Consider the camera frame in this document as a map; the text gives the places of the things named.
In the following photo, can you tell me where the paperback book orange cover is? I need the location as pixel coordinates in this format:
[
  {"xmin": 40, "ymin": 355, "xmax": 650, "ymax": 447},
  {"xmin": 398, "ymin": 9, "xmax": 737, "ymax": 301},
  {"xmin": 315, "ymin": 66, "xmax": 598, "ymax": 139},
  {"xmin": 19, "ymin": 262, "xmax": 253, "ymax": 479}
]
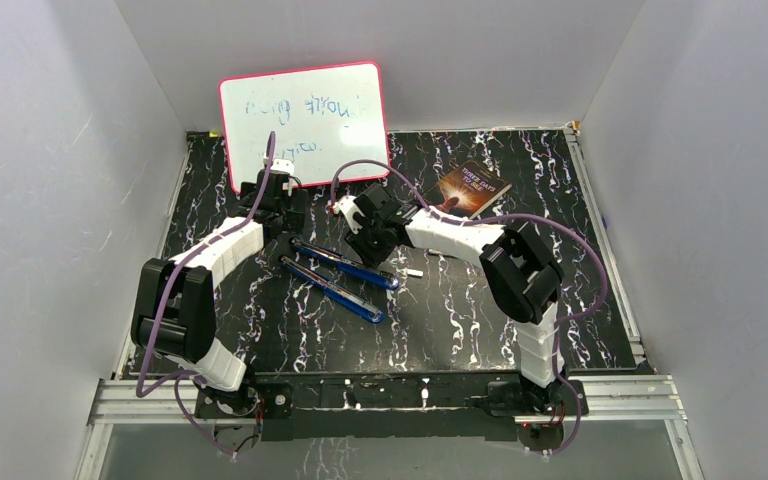
[{"xmin": 424, "ymin": 160, "xmax": 511, "ymax": 219}]

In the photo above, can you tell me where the whiteboard with pink frame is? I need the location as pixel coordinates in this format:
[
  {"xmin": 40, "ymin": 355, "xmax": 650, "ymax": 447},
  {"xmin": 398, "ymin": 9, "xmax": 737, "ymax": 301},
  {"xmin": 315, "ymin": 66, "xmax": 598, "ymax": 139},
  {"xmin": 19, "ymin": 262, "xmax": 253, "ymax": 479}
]
[{"xmin": 218, "ymin": 61, "xmax": 390, "ymax": 192}]

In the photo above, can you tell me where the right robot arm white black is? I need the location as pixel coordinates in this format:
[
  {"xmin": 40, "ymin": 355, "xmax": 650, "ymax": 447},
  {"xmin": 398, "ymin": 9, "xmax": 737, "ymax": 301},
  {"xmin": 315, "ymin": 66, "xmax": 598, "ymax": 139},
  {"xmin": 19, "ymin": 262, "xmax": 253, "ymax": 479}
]
[{"xmin": 331, "ymin": 184, "xmax": 564, "ymax": 414}]

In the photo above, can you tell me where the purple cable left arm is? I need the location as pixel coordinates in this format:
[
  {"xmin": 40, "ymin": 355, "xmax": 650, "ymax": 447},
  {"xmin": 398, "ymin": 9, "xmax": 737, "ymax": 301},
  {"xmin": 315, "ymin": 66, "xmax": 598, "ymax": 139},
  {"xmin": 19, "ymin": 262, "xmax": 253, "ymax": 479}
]
[{"xmin": 135, "ymin": 131, "xmax": 279, "ymax": 458}]

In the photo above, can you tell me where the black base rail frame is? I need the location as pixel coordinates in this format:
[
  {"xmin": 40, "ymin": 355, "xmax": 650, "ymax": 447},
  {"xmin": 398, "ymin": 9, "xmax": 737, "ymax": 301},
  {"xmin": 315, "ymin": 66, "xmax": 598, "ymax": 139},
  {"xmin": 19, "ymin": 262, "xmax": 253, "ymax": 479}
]
[{"xmin": 195, "ymin": 370, "xmax": 577, "ymax": 448}]

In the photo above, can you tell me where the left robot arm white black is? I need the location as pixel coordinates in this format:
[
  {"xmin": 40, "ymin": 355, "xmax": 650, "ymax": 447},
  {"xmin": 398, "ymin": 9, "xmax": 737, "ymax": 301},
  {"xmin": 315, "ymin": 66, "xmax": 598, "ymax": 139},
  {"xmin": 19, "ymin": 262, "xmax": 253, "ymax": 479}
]
[{"xmin": 130, "ymin": 160, "xmax": 308, "ymax": 416}]

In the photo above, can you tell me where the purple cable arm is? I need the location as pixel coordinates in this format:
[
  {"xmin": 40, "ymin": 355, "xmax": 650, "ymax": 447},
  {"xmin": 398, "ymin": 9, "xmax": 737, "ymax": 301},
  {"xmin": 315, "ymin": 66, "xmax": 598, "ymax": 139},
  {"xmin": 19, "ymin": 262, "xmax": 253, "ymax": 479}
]
[
  {"xmin": 328, "ymin": 158, "xmax": 609, "ymax": 458},
  {"xmin": 135, "ymin": 131, "xmax": 279, "ymax": 458}
]

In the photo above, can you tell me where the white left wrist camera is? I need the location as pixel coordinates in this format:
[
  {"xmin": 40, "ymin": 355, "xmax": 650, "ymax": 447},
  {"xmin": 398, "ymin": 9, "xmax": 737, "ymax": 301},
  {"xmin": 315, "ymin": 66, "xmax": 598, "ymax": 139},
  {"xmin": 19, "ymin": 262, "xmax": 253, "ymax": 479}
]
[{"xmin": 263, "ymin": 157, "xmax": 295, "ymax": 177}]

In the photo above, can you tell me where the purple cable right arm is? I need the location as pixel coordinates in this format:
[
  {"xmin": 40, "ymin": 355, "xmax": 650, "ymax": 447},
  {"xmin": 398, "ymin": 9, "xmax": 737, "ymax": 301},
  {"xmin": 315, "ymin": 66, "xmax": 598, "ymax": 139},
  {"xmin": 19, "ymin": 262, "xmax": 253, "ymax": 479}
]
[{"xmin": 328, "ymin": 158, "xmax": 609, "ymax": 458}]

